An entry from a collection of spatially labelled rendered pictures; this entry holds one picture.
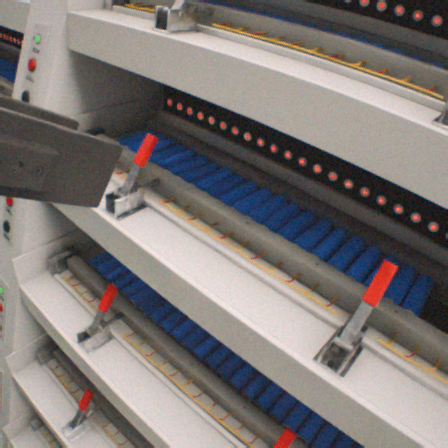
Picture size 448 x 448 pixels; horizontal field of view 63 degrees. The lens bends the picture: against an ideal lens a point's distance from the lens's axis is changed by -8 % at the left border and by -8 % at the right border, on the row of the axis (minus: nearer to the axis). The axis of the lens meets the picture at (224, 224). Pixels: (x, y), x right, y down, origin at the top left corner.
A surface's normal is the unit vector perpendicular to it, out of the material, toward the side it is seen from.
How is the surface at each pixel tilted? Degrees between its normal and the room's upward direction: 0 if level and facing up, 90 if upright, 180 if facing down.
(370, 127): 108
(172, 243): 18
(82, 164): 90
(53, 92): 90
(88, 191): 90
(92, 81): 90
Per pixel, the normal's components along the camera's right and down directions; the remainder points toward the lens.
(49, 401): 0.13, -0.80
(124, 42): -0.64, 0.38
